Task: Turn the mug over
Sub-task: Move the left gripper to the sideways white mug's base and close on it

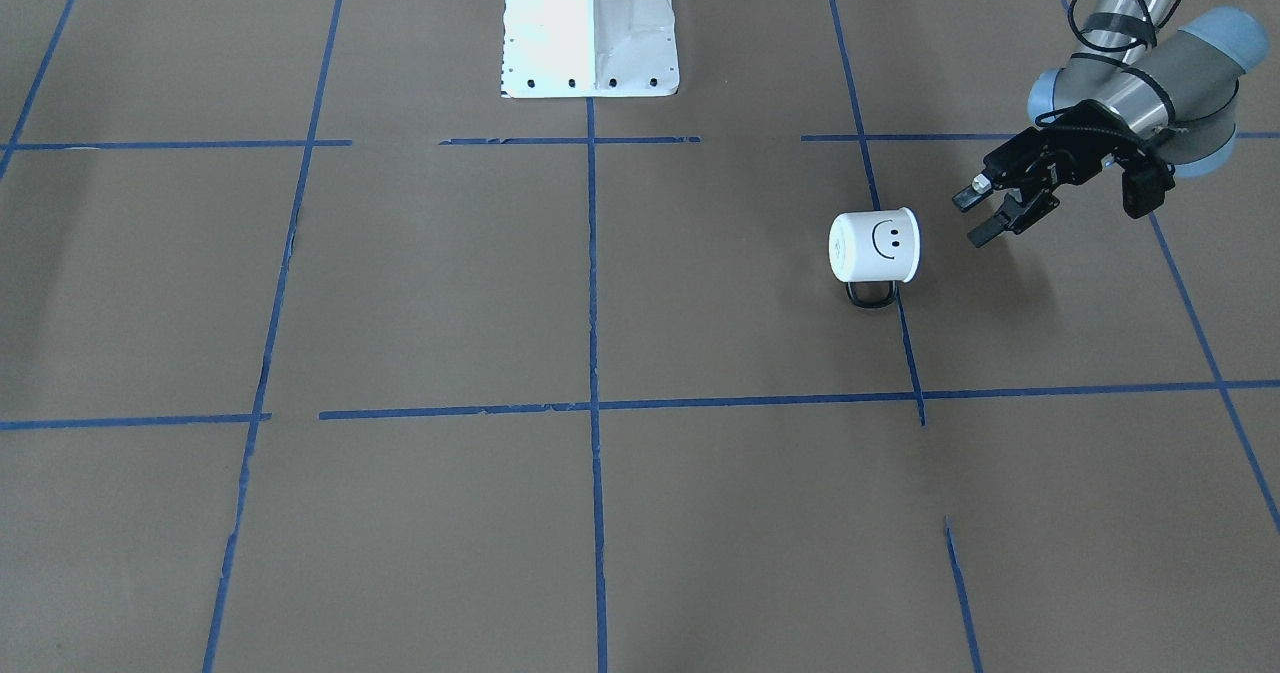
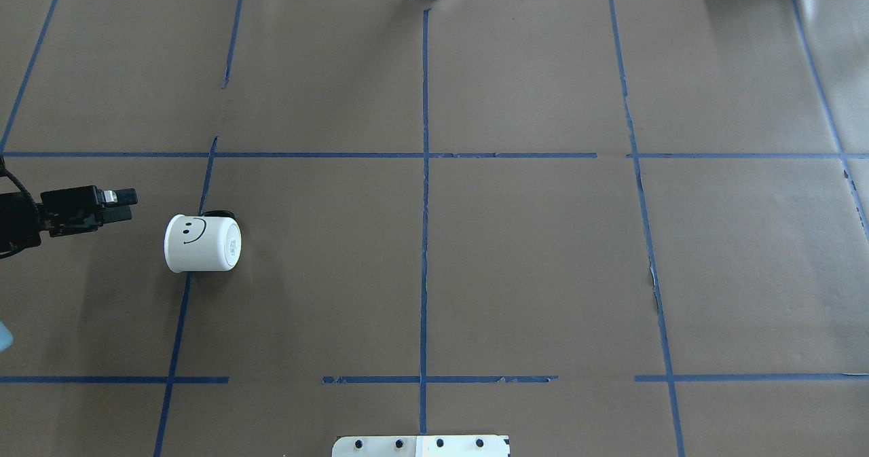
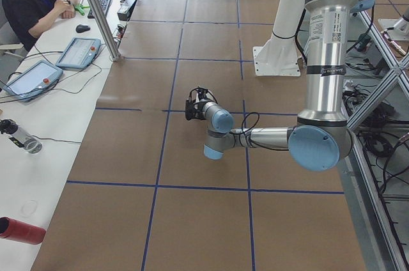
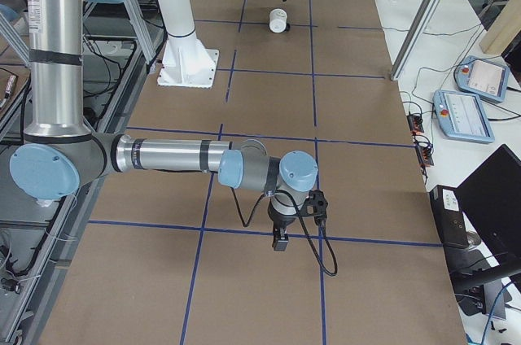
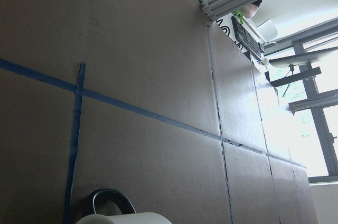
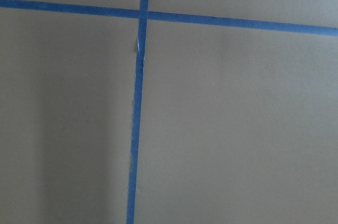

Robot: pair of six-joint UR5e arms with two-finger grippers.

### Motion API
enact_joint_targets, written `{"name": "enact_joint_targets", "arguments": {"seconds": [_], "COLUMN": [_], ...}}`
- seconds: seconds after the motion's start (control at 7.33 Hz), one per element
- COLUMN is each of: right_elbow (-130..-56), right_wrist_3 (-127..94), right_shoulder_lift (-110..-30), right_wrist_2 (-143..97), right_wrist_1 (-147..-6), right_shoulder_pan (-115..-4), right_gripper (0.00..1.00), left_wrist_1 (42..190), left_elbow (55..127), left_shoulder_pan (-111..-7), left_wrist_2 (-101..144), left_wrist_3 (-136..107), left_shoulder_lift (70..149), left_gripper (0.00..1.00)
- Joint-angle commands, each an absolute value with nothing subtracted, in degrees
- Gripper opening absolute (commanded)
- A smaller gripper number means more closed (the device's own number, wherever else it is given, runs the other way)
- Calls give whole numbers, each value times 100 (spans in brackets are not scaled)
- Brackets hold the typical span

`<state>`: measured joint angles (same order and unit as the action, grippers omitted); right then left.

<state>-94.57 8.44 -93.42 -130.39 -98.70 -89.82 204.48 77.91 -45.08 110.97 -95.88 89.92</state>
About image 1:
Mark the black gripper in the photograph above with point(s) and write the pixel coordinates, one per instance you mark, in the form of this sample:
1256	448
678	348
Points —
1083	156

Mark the white smiley face mug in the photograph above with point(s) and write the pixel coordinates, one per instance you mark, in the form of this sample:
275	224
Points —
875	247

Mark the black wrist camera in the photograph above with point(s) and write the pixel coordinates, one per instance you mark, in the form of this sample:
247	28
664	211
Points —
1145	184

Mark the white camera post base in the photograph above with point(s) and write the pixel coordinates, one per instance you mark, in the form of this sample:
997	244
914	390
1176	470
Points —
558	49

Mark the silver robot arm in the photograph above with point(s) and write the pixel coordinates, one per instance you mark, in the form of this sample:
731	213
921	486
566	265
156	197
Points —
1159	105

